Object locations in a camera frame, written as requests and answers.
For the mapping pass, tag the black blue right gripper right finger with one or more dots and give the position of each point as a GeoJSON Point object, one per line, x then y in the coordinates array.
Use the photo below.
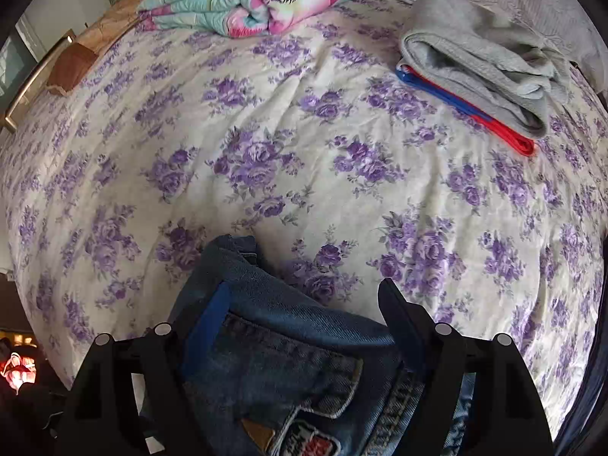
{"type": "Point", "coordinates": [478, 390]}

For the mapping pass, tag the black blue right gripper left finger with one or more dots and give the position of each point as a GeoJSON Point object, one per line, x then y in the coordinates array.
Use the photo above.
{"type": "Point", "coordinates": [130, 395]}

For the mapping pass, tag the blue denim jeans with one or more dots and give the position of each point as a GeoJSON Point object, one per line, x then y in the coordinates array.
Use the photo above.
{"type": "Point", "coordinates": [268, 371]}

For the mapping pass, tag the dark navy knit garment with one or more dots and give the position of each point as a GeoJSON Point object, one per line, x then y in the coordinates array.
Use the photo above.
{"type": "Point", "coordinates": [584, 432]}

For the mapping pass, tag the purple floral bedspread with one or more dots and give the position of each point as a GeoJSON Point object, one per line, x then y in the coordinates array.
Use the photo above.
{"type": "Point", "coordinates": [344, 175]}

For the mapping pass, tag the white framed window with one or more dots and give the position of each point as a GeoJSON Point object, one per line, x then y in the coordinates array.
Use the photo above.
{"type": "Point", "coordinates": [20, 53]}

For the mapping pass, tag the red blue folded garment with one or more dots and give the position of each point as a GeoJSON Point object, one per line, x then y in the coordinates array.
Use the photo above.
{"type": "Point", "coordinates": [518, 142]}

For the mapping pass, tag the grey folded garment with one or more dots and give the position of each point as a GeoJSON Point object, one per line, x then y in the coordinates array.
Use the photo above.
{"type": "Point", "coordinates": [501, 67]}

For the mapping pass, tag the brown wooden bed frame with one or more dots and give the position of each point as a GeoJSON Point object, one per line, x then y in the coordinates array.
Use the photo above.
{"type": "Point", "coordinates": [70, 60]}

